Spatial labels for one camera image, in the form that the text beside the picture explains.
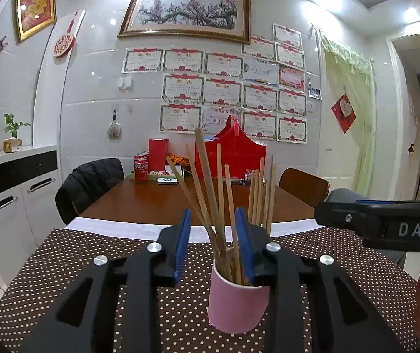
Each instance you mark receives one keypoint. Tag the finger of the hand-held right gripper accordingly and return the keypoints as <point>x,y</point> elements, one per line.
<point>342,215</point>
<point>373,202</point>

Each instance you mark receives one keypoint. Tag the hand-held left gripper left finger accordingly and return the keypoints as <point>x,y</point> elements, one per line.
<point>182,242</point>

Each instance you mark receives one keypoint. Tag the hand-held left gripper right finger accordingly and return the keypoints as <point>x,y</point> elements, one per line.
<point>245,242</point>

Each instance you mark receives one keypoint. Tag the bunch of wooden chopsticks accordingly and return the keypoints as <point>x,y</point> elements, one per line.
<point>206,191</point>

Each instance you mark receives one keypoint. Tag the pink cup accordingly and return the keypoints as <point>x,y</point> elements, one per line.
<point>232,309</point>

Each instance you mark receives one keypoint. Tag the brown wooden chair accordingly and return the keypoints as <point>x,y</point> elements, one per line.
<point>302,187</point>

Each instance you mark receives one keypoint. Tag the white door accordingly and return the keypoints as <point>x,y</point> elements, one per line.
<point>337,161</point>

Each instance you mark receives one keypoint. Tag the flat dark packets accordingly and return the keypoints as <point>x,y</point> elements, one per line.
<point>240,181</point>

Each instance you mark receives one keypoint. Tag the black packet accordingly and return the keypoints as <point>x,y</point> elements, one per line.
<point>248,176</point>

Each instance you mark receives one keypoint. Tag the green tray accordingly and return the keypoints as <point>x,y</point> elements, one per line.
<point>154,175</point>

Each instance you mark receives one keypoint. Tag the red cola can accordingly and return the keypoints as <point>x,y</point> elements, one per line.
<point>141,171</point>
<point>140,157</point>

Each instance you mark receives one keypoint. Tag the orange snacks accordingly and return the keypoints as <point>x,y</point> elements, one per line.
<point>180,160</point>

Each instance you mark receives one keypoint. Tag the red gift bag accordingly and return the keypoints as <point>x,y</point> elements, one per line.
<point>239,158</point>

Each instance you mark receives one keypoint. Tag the red box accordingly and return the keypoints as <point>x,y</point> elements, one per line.
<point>157,154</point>

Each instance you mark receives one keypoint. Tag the red heart door hanging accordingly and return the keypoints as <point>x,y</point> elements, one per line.
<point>343,110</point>

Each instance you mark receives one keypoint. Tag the brown polka-dot tablecloth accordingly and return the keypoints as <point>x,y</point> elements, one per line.
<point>66,257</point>

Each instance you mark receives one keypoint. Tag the small photo print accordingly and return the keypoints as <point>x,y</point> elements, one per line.
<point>314,93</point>

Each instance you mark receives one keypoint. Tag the light green curtain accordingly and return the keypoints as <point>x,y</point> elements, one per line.
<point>349,70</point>

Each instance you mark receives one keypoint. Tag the white and black sideboard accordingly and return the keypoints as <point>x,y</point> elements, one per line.
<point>15,198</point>

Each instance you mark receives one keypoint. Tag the potted green plant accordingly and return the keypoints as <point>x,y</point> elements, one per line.
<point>11,125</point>

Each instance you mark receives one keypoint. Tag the round red hanging ornament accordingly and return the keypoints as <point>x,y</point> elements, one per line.
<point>64,44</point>

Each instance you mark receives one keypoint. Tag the framed plum blossom painting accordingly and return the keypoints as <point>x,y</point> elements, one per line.
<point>184,11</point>

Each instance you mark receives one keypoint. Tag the red and gold framed picture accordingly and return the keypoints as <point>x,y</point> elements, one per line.
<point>35,7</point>

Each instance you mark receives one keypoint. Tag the round woven wall hanging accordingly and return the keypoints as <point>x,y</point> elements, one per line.
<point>114,130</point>

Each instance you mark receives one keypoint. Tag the wall of award certificates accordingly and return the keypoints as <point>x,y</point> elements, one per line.
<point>221,92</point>

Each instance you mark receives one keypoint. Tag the small white wall switch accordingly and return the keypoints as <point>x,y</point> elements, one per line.
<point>124,83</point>

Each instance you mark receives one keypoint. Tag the butterfly wall sticker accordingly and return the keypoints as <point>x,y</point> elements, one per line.
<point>1,43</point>

